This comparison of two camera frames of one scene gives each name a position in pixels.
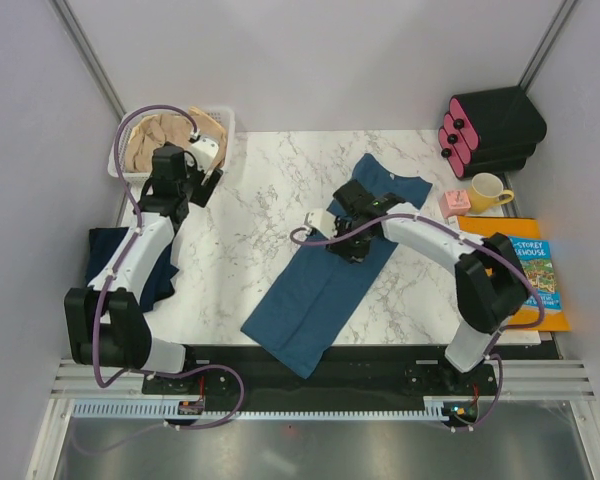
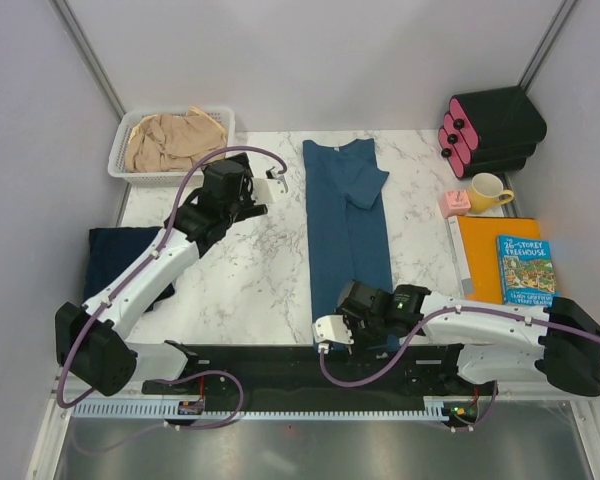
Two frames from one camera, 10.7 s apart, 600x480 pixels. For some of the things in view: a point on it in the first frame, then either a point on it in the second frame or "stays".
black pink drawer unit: [490, 133] stays
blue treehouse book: [536, 257] stays
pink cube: [455, 203] stays
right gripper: [353, 255] → [359, 351]
